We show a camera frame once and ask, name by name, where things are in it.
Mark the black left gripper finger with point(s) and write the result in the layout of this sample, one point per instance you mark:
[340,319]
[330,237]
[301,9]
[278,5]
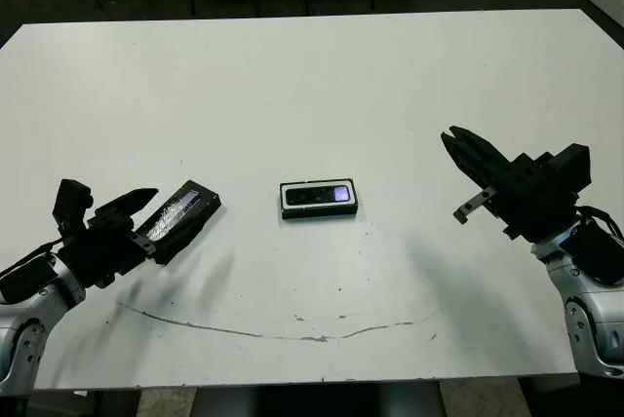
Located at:
[127,205]

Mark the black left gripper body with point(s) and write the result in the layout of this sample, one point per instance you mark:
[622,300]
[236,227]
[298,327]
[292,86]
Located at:
[102,251]

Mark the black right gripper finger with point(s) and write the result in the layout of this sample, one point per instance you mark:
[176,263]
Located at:
[485,154]
[465,163]

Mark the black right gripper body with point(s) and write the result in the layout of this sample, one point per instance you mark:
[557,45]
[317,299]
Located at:
[531,202]

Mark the black printed box lid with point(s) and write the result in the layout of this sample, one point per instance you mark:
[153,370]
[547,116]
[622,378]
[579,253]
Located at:
[185,212]

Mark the slim black camera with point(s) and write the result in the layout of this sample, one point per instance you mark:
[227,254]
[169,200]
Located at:
[312,195]

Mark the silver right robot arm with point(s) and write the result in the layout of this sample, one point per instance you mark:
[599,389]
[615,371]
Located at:
[595,319]

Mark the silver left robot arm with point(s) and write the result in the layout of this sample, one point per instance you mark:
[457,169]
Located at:
[29,339]

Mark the black box base white insert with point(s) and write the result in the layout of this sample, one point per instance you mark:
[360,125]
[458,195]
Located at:
[317,215]

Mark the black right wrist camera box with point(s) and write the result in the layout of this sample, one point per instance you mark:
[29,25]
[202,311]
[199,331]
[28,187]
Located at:
[570,166]

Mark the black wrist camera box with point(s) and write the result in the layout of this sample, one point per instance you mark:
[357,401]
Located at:
[70,202]
[570,166]

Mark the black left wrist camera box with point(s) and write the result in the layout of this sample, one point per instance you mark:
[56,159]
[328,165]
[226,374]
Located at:
[70,202]

